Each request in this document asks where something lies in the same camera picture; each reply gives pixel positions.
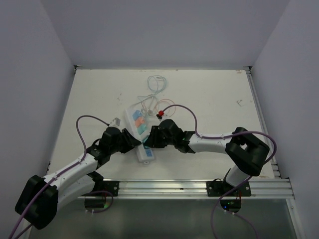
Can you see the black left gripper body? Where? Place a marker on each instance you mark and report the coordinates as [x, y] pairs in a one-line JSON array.
[[118, 146]]

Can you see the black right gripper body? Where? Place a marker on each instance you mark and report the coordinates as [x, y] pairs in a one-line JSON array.
[[164, 141]]

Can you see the teal plug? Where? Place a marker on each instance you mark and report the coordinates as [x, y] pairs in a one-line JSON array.
[[143, 129]]

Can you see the white power strip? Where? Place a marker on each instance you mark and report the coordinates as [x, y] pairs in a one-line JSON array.
[[144, 154]]

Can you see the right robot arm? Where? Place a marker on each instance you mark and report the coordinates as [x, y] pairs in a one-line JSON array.
[[247, 151]]

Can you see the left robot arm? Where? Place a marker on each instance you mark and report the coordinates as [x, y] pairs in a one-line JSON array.
[[43, 196]]

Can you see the salmon pink plug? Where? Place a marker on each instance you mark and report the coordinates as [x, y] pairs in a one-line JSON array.
[[139, 121]]

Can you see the light blue plug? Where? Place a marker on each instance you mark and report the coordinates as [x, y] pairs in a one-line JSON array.
[[137, 114]]

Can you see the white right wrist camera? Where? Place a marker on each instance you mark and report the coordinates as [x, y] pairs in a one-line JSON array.
[[161, 115]]

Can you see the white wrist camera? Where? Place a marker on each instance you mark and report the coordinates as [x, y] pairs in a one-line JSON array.
[[115, 122], [161, 115]]

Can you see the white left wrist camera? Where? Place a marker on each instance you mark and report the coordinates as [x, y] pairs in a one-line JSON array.
[[115, 122]]

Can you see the aluminium mounting rail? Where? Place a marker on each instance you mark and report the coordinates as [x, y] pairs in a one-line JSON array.
[[198, 189]]

